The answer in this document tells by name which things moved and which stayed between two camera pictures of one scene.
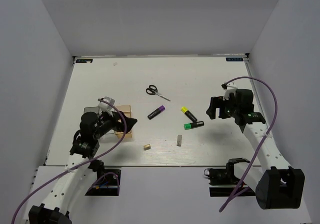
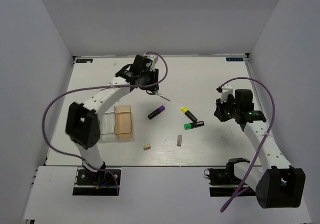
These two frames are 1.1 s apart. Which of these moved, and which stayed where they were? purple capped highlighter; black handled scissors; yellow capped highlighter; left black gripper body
Moved: left black gripper body
Stayed: black handled scissors; purple capped highlighter; yellow capped highlighter
